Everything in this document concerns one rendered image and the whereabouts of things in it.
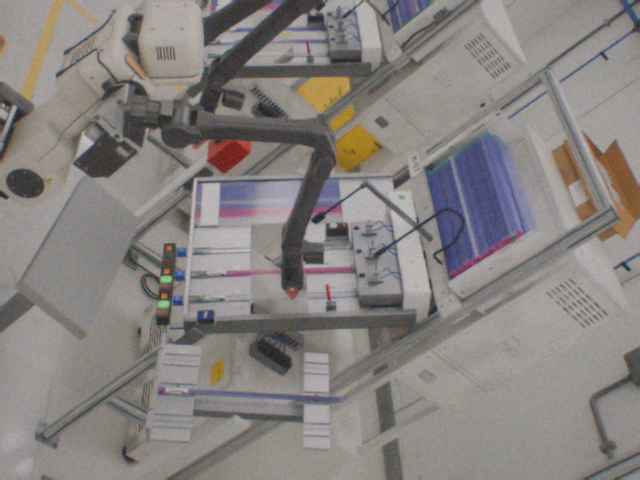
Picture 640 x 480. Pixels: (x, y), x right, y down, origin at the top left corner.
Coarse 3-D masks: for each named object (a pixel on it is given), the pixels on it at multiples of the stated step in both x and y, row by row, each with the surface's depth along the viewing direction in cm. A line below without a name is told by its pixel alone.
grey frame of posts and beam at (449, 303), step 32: (544, 64) 304; (512, 96) 307; (416, 192) 310; (608, 224) 249; (544, 256) 256; (448, 288) 272; (480, 288) 266; (384, 352) 281; (128, 384) 284; (64, 416) 297; (224, 448) 312
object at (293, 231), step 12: (312, 156) 238; (312, 168) 235; (324, 168) 232; (312, 180) 240; (324, 180) 240; (300, 192) 246; (312, 192) 243; (300, 204) 247; (312, 204) 247; (300, 216) 251; (288, 228) 256; (300, 228) 255; (288, 240) 258; (300, 240) 258
